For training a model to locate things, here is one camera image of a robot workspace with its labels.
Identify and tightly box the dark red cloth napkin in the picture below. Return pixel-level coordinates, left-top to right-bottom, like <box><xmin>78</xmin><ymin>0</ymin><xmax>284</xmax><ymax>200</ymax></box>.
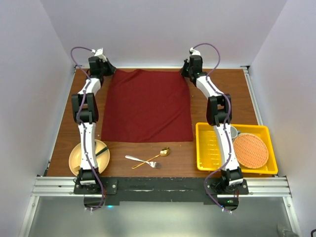
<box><xmin>101</xmin><ymin>69</ymin><xmax>194</xmax><ymax>143</ymax></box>

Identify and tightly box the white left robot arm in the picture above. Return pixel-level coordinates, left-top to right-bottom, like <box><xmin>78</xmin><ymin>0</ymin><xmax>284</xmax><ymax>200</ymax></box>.
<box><xmin>71</xmin><ymin>54</ymin><xmax>116</xmax><ymax>194</ymax></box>

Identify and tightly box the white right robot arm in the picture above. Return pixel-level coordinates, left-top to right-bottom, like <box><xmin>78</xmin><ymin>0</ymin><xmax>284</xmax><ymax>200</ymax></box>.
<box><xmin>181</xmin><ymin>50</ymin><xmax>243</xmax><ymax>194</ymax></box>

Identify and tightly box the grey mug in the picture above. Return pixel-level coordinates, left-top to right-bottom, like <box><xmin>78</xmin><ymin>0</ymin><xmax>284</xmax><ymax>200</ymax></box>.
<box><xmin>231</xmin><ymin>126</ymin><xmax>241</xmax><ymax>141</ymax></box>

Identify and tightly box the gold spoon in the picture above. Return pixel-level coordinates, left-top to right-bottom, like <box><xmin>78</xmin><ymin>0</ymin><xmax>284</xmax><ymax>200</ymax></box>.
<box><xmin>145</xmin><ymin>147</ymin><xmax>171</xmax><ymax>161</ymax></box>

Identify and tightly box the yellow plastic tray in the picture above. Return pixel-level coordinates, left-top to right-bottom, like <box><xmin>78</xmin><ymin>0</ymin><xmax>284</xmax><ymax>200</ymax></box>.
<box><xmin>196</xmin><ymin>122</ymin><xmax>278</xmax><ymax>175</ymax></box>

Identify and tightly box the cream round plate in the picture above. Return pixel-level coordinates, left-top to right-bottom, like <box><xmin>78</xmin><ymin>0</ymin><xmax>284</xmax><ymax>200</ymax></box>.
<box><xmin>69</xmin><ymin>140</ymin><xmax>110</xmax><ymax>176</ymax></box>

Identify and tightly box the silver fork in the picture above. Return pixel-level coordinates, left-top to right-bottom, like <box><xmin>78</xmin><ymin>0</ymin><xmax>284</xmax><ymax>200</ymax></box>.
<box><xmin>125</xmin><ymin>155</ymin><xmax>162</xmax><ymax>169</ymax></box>

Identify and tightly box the orange woven round mat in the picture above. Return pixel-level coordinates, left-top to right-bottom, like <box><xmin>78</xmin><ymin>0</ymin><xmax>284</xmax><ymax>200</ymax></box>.
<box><xmin>233</xmin><ymin>133</ymin><xmax>269</xmax><ymax>169</ymax></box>

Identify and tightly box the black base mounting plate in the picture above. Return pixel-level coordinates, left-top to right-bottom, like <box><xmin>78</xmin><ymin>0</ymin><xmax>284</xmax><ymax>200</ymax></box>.
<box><xmin>73</xmin><ymin>177</ymin><xmax>249</xmax><ymax>210</ymax></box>

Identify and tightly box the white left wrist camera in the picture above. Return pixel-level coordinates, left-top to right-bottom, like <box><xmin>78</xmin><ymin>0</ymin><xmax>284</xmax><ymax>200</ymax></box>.
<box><xmin>91</xmin><ymin>48</ymin><xmax>108</xmax><ymax>62</ymax></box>

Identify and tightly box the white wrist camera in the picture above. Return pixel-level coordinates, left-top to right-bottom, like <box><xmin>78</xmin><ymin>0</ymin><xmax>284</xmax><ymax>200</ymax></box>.
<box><xmin>189</xmin><ymin>47</ymin><xmax>201</xmax><ymax>56</ymax></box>
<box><xmin>91</xmin><ymin>48</ymin><xmax>108</xmax><ymax>62</ymax></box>

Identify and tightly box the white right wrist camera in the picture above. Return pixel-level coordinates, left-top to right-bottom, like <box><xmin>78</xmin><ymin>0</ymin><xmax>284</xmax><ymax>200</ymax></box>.
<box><xmin>189</xmin><ymin>47</ymin><xmax>201</xmax><ymax>56</ymax></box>

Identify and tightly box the aluminium right side rail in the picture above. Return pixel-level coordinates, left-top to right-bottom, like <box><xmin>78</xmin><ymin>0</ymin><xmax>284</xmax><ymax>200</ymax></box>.
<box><xmin>240</xmin><ymin>66</ymin><xmax>264</xmax><ymax>125</ymax></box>

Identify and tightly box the aluminium rail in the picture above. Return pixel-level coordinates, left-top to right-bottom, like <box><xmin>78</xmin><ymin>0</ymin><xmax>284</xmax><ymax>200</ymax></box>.
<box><xmin>240</xmin><ymin>66</ymin><xmax>264</xmax><ymax>125</ymax></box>
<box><xmin>31</xmin><ymin>177</ymin><xmax>291</xmax><ymax>198</ymax></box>

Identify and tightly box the aluminium front rail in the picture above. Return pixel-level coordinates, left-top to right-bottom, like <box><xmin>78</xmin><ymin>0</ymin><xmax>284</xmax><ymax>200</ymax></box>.
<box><xmin>31</xmin><ymin>177</ymin><xmax>291</xmax><ymax>198</ymax></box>

